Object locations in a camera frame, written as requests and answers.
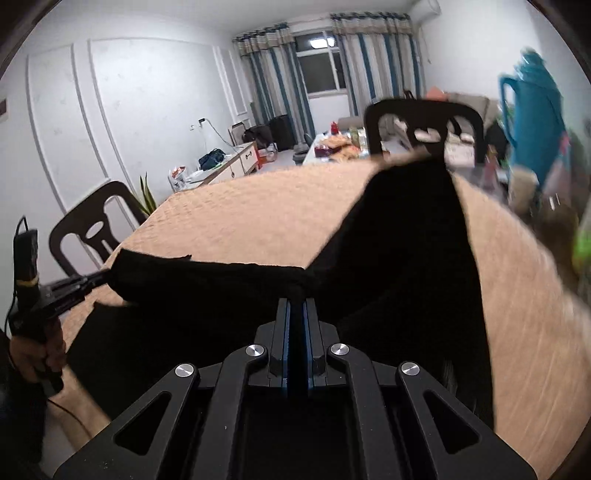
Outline striped blue curtain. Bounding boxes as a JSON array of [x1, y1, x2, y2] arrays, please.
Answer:
[[330, 11, 426, 118], [232, 23, 317, 139]]

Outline pile of snacks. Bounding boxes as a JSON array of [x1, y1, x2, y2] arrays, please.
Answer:
[[315, 121, 370, 162]]

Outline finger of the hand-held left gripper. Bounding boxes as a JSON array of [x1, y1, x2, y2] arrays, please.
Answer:
[[44, 287, 90, 315], [41, 270, 110, 296]]

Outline peach quilted table cover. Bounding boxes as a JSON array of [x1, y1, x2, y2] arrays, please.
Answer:
[[58, 157, 591, 476]]

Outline grey sofa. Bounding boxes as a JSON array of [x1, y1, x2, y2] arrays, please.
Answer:
[[434, 91, 502, 134]]

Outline green potted plant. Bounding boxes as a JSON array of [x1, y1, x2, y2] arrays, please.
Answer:
[[139, 173, 160, 217]]

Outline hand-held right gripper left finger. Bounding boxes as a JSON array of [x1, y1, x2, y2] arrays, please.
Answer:
[[53, 298, 296, 480]]

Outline white low cabinet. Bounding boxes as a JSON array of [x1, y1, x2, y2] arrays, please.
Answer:
[[185, 141, 259, 188]]

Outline black bag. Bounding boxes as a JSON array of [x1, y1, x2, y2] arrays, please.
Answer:
[[198, 148, 226, 171]]

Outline white air conditioner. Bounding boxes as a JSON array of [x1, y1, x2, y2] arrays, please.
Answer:
[[409, 0, 441, 21]]

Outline person's left hand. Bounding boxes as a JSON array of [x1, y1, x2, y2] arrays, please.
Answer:
[[8, 318, 68, 384]]

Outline black suitcase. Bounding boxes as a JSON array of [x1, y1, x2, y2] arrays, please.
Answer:
[[269, 114, 296, 151]]

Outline window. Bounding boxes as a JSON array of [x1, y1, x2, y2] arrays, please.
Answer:
[[294, 30, 348, 95]]

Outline dark bag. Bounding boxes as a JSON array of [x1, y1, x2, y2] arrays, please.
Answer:
[[242, 124, 275, 148]]

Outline blue thermos jug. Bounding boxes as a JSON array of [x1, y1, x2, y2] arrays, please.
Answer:
[[499, 48, 566, 185]]

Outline black pants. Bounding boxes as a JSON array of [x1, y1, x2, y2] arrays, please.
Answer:
[[69, 154, 497, 430]]

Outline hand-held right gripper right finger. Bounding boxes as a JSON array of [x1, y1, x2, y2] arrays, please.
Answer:
[[302, 298, 539, 480]]

